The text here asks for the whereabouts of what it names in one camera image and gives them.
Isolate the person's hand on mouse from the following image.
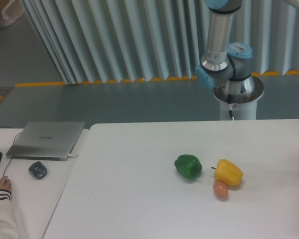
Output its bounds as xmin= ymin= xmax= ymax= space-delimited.
xmin=0 ymin=176 xmax=12 ymax=196

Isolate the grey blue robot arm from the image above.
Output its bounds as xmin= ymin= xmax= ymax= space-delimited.
xmin=195 ymin=0 xmax=299 ymax=88

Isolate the white striped sleeve forearm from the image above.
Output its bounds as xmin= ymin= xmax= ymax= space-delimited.
xmin=0 ymin=189 xmax=20 ymax=239

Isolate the silver closed laptop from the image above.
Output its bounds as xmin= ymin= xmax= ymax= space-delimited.
xmin=6 ymin=121 xmax=85 ymax=160

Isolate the white folding partition screen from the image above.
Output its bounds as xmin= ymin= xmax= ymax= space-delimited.
xmin=21 ymin=0 xmax=299 ymax=84

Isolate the green bell pepper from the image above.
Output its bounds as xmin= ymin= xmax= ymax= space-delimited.
xmin=174 ymin=154 xmax=202 ymax=180

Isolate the brown egg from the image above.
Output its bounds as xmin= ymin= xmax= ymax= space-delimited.
xmin=213 ymin=181 xmax=228 ymax=199

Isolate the yellow bell pepper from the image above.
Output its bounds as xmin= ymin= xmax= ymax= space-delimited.
xmin=211 ymin=159 xmax=243 ymax=187

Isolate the black mouse cable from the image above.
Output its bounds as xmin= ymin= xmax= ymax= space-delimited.
xmin=0 ymin=126 xmax=28 ymax=179

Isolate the white laptop charging cable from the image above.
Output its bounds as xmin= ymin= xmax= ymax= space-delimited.
xmin=69 ymin=143 xmax=79 ymax=158

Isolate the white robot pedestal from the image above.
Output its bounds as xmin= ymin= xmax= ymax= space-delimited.
xmin=213 ymin=75 xmax=264 ymax=120

